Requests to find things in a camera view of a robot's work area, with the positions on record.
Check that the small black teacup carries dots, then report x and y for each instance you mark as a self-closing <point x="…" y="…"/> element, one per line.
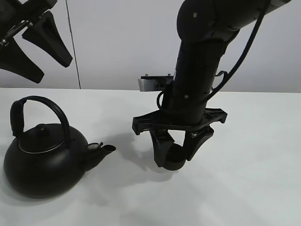
<point x="175" y="159"/>

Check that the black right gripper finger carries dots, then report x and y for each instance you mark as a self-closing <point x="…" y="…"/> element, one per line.
<point x="194" y="140"/>
<point x="162" y="142"/>

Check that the black teapot with handle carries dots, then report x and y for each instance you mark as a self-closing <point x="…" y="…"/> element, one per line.
<point x="48" y="159"/>

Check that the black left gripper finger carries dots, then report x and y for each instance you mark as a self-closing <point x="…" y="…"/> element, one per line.
<point x="14" y="60"/>
<point x="44" y="34"/>

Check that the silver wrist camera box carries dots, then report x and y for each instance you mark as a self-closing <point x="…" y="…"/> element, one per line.
<point x="149" y="83"/>

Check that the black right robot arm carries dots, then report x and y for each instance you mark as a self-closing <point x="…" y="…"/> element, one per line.
<point x="206" y="28"/>

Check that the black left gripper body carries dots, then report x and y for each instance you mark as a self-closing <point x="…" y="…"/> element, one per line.
<point x="15" y="15"/>

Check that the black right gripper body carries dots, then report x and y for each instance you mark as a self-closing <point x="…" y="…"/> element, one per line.
<point x="179" y="112"/>

